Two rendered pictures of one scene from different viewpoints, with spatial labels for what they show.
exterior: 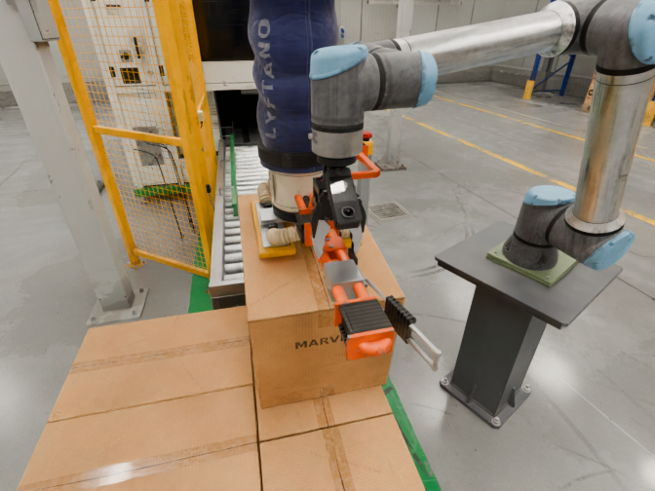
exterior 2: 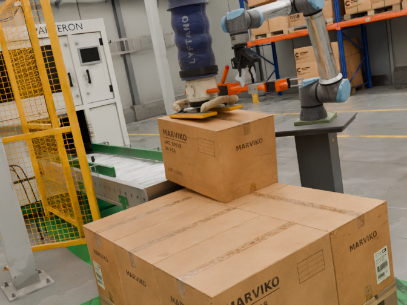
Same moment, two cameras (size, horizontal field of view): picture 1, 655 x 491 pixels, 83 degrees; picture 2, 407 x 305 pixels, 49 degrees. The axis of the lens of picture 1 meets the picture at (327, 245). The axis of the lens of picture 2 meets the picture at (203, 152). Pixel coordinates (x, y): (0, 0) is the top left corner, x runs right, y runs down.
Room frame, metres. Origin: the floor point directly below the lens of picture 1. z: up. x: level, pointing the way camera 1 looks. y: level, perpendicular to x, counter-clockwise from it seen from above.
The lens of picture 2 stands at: (-1.38, 1.04, 1.28)
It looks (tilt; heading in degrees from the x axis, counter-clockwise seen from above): 11 degrees down; 339
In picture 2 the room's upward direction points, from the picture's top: 10 degrees counter-clockwise
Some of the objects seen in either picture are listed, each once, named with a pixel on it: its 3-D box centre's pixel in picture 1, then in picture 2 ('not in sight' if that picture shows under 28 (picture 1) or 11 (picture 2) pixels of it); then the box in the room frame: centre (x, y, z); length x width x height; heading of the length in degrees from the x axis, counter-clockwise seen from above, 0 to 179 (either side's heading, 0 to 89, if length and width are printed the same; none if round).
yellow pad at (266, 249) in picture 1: (270, 220); (192, 112); (1.01, 0.17, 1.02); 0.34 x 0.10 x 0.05; 14
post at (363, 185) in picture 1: (361, 223); not in sight; (1.98, -0.20, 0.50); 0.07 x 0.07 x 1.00; 13
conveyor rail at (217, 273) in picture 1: (221, 197); (84, 181); (2.37, 0.73, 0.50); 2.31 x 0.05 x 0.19; 13
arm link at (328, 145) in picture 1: (335, 140); (239, 40); (0.65, -0.01, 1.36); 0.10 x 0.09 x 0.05; 103
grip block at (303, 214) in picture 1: (318, 225); (229, 89); (0.79, 0.02, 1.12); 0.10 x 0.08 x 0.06; 104
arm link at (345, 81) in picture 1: (339, 88); (237, 22); (0.65, -0.02, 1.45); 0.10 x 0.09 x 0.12; 112
